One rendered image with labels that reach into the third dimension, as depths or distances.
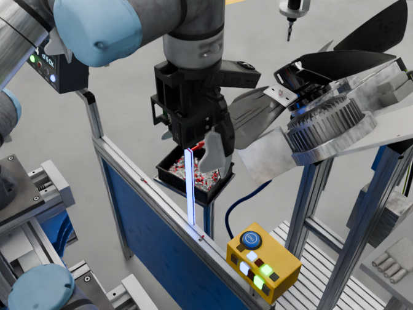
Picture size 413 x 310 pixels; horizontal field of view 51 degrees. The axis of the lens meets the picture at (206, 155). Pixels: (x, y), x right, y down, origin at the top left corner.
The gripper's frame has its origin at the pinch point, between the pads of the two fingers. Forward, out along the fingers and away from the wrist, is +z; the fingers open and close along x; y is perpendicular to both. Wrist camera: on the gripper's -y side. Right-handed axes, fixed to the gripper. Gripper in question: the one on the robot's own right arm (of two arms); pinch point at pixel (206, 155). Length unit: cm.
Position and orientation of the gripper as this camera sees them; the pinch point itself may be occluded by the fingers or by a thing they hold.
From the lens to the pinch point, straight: 70.7
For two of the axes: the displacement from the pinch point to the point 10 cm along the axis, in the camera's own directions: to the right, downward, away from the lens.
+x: 6.6, 5.5, -5.2
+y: -7.5, 4.8, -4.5
